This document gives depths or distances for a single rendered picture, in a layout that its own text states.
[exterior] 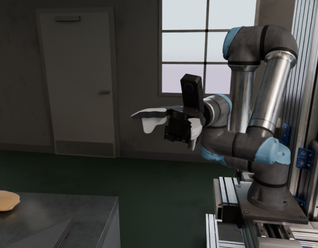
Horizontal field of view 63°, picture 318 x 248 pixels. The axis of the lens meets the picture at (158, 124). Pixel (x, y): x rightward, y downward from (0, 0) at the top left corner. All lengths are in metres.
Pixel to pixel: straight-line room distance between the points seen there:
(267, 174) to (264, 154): 0.30
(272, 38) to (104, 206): 0.81
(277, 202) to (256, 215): 0.09
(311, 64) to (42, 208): 1.13
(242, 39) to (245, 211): 0.61
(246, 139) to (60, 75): 3.60
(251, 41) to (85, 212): 0.82
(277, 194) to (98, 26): 3.29
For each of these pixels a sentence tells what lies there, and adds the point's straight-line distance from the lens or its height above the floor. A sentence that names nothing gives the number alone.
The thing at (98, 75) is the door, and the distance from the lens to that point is 3.89.
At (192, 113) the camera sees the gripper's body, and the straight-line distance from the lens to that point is 0.60.
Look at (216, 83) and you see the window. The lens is 3.66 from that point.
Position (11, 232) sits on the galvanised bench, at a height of 1.05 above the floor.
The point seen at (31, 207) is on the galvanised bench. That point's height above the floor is 1.05.
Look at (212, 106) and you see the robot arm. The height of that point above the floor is 1.46.
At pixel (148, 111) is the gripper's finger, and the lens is 0.58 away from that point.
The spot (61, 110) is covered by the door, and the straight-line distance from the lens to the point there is 4.23.
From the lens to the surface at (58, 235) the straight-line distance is 0.89.
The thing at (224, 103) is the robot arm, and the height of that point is 1.46.
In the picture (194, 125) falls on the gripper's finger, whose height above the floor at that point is 1.45.
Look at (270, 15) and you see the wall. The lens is 3.77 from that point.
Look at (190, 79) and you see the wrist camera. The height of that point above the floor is 1.54.
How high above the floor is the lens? 1.60
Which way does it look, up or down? 16 degrees down
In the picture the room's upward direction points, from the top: straight up
